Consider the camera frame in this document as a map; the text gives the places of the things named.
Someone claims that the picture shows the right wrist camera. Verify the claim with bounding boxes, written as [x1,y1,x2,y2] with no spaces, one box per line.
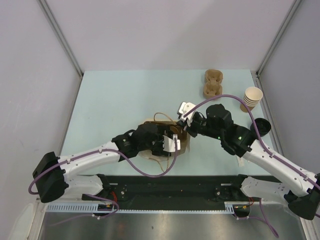
[177,101,196,127]

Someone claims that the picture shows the stack of paper cups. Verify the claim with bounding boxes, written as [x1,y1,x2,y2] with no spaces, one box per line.
[242,86,264,111]

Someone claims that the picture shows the wrapped straw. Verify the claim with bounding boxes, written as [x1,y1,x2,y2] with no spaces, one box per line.
[237,157,245,168]

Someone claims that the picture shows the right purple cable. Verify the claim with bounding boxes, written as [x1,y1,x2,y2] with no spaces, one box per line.
[181,94,320,238]

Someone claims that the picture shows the aluminium frame rail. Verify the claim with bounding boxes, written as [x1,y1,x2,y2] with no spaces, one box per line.
[251,71,320,240]

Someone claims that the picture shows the white cable duct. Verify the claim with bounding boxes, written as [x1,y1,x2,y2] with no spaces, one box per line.
[46,201,237,215]

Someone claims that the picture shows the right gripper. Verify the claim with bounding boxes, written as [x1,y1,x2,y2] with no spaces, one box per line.
[177,113,223,140]

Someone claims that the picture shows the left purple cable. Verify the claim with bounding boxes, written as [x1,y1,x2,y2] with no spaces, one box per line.
[27,138,180,227]

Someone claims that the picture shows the cardboard cup carrier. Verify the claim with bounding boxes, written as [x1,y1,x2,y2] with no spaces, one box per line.
[203,69,223,99]

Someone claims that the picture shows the purple cable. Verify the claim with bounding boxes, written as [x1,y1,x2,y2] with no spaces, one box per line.
[181,94,320,238]
[27,138,180,227]

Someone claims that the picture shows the brown paper bag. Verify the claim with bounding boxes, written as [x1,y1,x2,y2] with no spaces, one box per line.
[138,111,191,173]

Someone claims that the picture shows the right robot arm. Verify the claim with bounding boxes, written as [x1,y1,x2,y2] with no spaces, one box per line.
[177,102,320,220]

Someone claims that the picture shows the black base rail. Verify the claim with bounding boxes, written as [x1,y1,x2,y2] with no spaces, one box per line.
[97,174,259,211]

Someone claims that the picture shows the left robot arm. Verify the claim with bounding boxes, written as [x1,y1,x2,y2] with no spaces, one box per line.
[28,122,181,203]

